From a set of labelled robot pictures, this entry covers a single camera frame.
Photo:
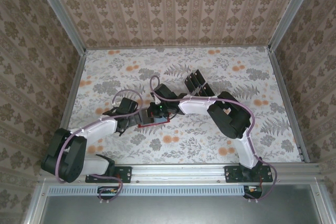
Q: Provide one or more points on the red card holder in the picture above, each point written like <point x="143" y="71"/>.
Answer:
<point x="147" y="125"/>

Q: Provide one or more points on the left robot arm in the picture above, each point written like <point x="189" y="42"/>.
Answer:
<point x="73" y="155"/>

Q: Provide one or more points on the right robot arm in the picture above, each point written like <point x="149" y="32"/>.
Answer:
<point x="228" y="119"/>

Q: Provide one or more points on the floral table cover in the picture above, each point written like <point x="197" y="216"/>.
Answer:
<point x="183" y="145"/>

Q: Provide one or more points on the black connector box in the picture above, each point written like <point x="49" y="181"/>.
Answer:
<point x="253" y="192"/>
<point x="107" y="192"/>

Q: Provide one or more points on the grey metal panel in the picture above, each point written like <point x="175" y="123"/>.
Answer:
<point x="178" y="211"/>

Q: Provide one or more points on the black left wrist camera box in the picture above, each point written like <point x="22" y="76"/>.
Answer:
<point x="127" y="105"/>

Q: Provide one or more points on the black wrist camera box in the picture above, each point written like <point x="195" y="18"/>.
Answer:
<point x="127" y="105"/>
<point x="165" y="91"/>

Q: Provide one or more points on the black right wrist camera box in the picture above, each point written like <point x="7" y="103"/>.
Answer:
<point x="165" y="91"/>

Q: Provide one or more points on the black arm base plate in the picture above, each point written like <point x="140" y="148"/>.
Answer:
<point x="233" y="174"/>
<point x="123" y="174"/>

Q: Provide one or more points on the aluminium table edge rail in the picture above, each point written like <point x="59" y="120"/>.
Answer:
<point x="288" y="103"/>
<point x="74" y="90"/>

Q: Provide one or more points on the aluminium front rail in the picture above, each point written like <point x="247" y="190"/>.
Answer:
<point x="178" y="172"/>

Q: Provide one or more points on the aluminium frame post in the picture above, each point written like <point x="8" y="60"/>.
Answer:
<point x="59" y="11"/>
<point x="291" y="11"/>

